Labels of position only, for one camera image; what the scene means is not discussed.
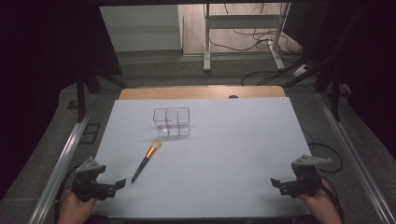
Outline black metal stand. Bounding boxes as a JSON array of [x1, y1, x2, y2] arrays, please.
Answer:
[[75, 70, 129, 124], [282, 4, 354, 123]]

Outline person's right hand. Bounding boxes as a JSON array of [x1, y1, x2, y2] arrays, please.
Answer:
[[298, 178, 344, 224]]

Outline white power strip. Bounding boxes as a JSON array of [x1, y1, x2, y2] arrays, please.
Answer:
[[291, 63, 311, 77]]

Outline dark floor plate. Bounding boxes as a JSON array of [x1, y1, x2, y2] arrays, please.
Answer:
[[78, 122, 102, 146]]

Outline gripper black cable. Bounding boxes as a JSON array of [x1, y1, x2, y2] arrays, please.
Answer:
[[320, 176, 346, 224], [53, 163, 82, 224]]

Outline tangle of black floor cables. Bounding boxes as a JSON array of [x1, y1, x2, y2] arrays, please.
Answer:
[[207, 3, 303, 54]]

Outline black looped floor cable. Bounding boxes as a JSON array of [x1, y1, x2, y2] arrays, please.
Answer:
[[301, 128, 344, 175]]

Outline white table mat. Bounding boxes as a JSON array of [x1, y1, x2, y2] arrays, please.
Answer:
[[92, 96, 322, 220]]

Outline makeup brush with black handle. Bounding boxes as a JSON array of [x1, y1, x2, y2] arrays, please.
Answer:
[[131, 139, 163, 184]]

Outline clear plastic organizer box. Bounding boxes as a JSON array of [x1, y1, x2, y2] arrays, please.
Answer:
[[152, 106, 191, 138]]

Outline person's left hand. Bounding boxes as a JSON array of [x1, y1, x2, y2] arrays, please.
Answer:
[[57, 189, 98, 224]]

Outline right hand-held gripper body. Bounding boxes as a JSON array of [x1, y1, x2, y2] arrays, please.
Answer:
[[279, 154, 333, 199]]

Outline white desk frame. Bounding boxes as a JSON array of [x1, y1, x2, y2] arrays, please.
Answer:
[[203, 2, 292, 73]]

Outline white cabinet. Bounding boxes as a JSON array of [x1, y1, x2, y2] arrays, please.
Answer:
[[99, 4, 184, 53]]

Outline dark curtain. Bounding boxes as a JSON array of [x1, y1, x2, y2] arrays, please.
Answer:
[[0, 0, 123, 201], [339, 0, 396, 161]]

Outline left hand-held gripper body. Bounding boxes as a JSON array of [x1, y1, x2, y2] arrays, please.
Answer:
[[71, 156, 118, 203]]

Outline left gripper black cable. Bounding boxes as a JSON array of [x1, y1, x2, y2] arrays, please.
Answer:
[[53, 163, 82, 224]]

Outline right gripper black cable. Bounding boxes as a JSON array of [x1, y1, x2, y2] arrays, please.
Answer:
[[320, 176, 346, 224]]

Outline aluminium rail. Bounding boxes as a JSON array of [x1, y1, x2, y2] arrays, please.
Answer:
[[30, 101, 96, 224], [315, 91, 396, 224]]

